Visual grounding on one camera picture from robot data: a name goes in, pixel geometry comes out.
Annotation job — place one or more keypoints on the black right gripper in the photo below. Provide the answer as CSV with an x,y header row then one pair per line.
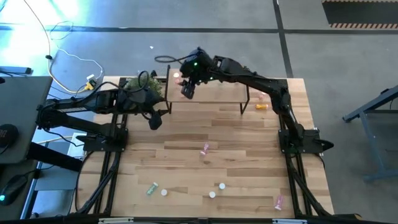
x,y
191,74

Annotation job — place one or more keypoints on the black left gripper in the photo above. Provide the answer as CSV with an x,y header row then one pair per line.
x,y
155,117

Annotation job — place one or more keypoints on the purple pill bottle white cap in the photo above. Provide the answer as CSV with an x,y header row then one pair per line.
x,y
204,149
279,203

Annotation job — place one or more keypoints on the teal pill bottle white cap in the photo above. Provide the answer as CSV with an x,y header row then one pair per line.
x,y
152,188
222,186

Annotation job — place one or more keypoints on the yellow pill bottle white cap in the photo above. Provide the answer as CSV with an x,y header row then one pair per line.
x,y
261,106
212,194
163,192

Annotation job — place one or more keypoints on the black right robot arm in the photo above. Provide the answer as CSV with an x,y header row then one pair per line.
x,y
264,84

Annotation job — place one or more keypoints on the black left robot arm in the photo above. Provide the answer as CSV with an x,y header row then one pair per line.
x,y
77,105

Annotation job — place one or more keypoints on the wooden shelf black metal legs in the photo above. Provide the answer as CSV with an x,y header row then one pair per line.
x,y
217,93

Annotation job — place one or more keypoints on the green potted plant black pot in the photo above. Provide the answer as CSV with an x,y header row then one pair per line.
x,y
155,84

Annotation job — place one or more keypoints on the white yellow power adapter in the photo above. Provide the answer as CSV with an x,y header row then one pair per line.
x,y
90,82

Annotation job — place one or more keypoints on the black desk leg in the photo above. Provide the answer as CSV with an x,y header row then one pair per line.
x,y
53,157

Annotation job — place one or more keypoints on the grey desk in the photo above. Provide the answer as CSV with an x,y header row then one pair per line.
x,y
25,102

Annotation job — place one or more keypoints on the black round device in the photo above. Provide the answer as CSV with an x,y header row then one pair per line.
x,y
6,135

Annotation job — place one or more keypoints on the black computer mouse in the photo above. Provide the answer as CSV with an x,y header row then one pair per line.
x,y
12,188

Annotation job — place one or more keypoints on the black hazard striped mat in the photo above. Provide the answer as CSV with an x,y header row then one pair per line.
x,y
357,12

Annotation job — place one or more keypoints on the black metal rig frame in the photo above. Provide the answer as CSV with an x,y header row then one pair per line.
x,y
119,123

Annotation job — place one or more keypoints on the blue-grey metal table frame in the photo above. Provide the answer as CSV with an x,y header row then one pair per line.
x,y
372,143

